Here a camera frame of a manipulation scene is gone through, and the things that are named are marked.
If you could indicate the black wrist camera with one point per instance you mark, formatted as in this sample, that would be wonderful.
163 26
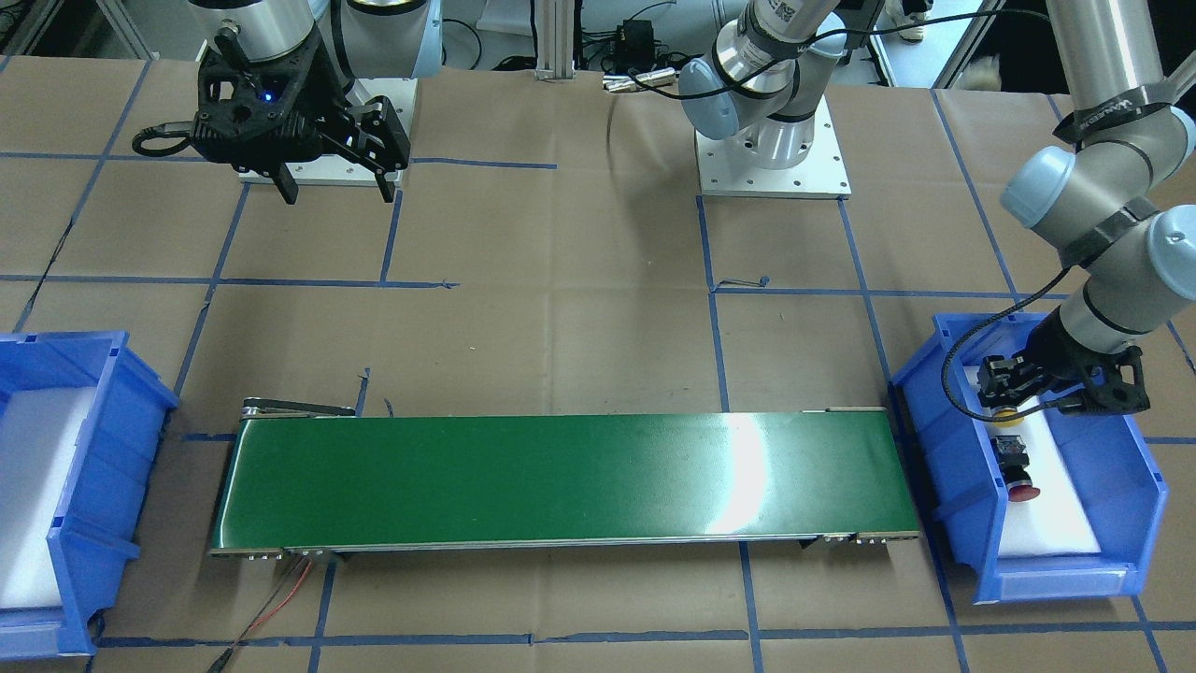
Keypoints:
260 117
1112 384

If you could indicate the aluminium extrusion post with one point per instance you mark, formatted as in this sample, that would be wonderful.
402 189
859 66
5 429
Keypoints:
555 25

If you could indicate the blue plastic bin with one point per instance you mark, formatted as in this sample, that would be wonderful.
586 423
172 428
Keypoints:
1120 486
91 541

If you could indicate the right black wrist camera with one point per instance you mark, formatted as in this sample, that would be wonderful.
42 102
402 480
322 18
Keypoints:
260 117

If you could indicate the green conveyor belt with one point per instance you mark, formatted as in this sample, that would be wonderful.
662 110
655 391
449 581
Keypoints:
406 484

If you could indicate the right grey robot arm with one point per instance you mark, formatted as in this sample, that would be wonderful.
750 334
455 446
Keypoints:
364 39

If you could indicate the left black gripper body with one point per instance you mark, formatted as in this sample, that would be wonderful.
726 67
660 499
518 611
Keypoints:
1059 350

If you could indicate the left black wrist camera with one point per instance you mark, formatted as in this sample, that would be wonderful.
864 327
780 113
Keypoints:
1112 384

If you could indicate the black power adapter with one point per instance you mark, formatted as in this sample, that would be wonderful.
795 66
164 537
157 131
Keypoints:
633 46

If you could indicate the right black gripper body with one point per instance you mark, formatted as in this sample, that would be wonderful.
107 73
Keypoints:
322 94

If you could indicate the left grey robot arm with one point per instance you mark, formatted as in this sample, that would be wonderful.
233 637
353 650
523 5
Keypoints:
1087 196

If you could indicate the red push button switch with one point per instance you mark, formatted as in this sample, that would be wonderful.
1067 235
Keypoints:
1013 462

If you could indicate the yellow push button switch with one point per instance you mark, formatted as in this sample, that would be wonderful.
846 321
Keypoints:
1007 416

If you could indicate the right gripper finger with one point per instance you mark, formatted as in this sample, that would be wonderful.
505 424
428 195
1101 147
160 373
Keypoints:
372 136
284 181

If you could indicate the white foam pad bin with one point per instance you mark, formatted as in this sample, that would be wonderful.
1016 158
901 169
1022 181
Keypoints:
39 437
1054 523

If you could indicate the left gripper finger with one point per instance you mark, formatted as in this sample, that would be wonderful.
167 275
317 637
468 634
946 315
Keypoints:
1013 396
1011 371

